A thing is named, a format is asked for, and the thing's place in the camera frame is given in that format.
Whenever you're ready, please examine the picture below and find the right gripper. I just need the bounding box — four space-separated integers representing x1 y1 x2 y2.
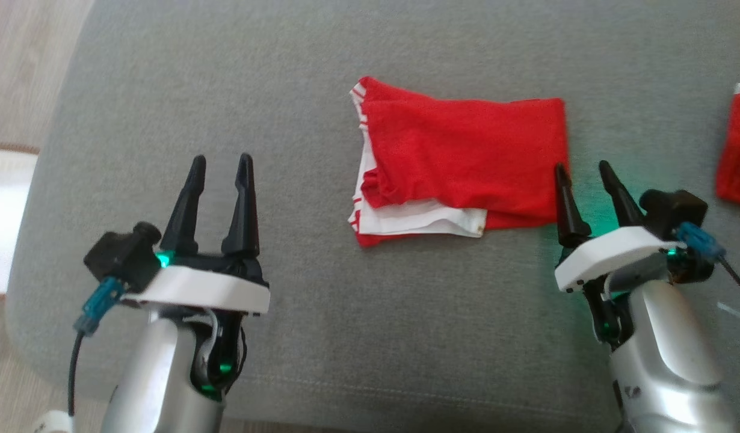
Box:
553 160 686 293

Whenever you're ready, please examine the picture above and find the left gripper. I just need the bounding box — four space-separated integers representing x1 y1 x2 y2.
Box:
120 153 271 315

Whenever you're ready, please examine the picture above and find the red basketball jersey white trim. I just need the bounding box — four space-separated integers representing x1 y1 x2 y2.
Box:
348 76 569 248

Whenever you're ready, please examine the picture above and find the grey cushion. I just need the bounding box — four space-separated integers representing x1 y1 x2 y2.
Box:
5 0 740 433

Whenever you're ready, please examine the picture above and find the left black cable blue connector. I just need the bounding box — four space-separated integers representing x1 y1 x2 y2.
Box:
68 277 125 422

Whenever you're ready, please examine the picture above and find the white cable label tag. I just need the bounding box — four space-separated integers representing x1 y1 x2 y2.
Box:
33 411 76 433

